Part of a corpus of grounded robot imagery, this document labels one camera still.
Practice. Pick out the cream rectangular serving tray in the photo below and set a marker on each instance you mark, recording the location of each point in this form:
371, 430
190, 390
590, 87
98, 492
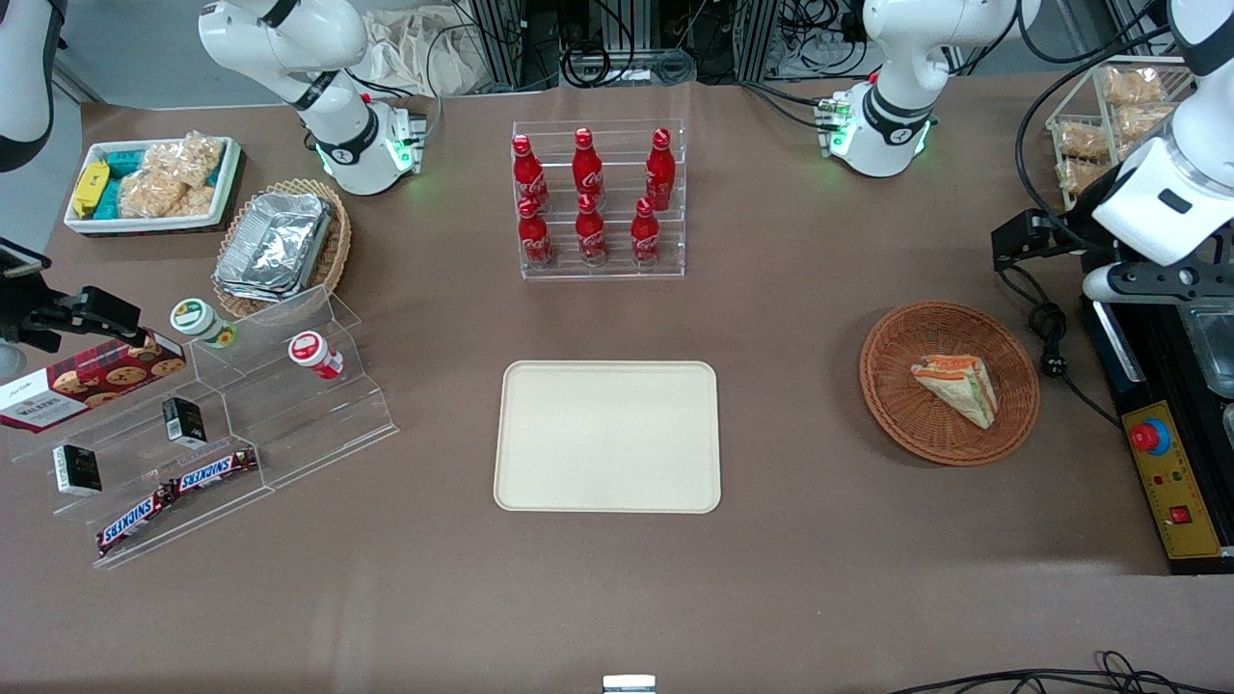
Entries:
607, 439

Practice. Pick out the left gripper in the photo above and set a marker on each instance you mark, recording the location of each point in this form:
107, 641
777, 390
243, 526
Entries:
1078, 238

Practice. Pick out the stack of foil containers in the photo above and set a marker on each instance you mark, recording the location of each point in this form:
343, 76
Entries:
275, 246

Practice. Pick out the green lid white jar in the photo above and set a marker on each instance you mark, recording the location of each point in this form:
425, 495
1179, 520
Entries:
198, 320

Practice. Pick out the steel pan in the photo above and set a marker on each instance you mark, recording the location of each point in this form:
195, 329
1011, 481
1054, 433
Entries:
1213, 352

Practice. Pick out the small silver metal object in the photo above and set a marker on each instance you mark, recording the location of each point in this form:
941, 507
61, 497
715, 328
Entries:
629, 685

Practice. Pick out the oval wicker basket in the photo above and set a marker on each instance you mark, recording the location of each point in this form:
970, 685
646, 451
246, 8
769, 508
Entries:
337, 241

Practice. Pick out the beige cloth bag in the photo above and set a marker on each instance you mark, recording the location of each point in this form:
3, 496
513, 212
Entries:
415, 53

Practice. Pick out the red emergency stop button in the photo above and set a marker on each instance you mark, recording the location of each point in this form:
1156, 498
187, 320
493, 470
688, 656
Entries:
1149, 437

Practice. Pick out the snickers chocolate bar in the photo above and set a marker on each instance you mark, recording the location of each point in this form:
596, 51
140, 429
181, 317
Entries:
135, 520
217, 469

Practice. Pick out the red cola bottle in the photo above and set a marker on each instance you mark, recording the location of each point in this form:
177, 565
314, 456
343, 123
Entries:
645, 234
528, 173
587, 169
591, 233
660, 173
534, 236

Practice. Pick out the round brown wicker basket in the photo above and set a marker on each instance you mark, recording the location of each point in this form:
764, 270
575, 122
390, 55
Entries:
906, 405

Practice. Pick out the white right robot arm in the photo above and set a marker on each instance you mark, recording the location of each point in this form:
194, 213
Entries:
337, 145

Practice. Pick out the white rectangular snack bin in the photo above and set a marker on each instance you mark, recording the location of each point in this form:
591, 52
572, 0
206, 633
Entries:
227, 178

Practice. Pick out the clear bag of rice crackers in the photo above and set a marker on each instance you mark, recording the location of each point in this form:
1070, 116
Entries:
188, 159
159, 198

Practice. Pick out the teal snack packet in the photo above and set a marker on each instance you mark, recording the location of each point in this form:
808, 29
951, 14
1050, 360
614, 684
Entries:
125, 162
109, 200

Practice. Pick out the clear acrylic stepped shelf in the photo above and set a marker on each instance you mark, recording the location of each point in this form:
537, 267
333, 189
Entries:
318, 424

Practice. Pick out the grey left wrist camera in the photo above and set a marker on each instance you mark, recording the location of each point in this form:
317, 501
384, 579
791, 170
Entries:
1104, 284

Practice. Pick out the clear bag of fried snacks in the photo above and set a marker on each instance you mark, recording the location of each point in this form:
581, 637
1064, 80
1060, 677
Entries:
1145, 122
1133, 87
1078, 175
1083, 142

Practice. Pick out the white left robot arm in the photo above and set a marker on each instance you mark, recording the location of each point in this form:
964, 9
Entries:
897, 116

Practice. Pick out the clear acrylic bottle rack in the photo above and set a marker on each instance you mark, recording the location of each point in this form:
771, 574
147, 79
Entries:
598, 275

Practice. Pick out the small black box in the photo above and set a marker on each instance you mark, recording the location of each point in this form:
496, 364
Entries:
77, 469
183, 421

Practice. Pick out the red lid white jar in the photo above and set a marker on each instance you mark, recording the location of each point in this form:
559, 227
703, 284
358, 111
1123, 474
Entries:
313, 352

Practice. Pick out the triangle sandwich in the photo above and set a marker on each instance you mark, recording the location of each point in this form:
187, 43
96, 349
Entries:
959, 386

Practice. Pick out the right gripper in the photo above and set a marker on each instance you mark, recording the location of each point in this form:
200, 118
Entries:
21, 310

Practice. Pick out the black machine with yellow panel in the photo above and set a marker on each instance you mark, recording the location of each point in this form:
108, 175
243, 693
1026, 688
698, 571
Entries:
1186, 482

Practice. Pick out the red tartan cookie box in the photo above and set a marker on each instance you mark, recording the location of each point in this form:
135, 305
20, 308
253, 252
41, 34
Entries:
87, 381

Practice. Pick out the yellow snack packet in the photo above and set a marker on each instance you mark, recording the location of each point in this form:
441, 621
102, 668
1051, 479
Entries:
90, 188

